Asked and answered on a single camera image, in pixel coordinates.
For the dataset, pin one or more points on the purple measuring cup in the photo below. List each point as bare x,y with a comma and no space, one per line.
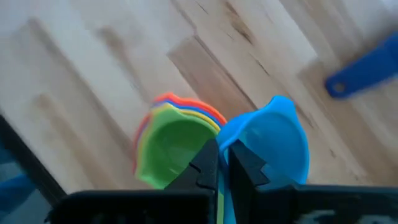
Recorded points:
363,70

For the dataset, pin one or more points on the black aluminium table frame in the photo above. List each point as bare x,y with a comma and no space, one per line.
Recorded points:
28,158

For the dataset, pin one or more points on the teal measuring cup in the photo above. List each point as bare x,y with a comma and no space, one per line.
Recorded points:
273,133

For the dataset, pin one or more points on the blue measuring cup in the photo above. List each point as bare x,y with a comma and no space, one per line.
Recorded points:
194,108

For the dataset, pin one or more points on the red measuring cup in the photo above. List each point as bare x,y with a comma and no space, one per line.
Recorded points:
192,101

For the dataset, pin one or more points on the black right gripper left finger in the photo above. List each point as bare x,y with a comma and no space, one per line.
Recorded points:
205,174

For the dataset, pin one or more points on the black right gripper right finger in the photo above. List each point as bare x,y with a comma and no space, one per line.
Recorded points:
242,174

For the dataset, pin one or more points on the green bowl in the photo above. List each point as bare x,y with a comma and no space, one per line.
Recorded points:
174,146

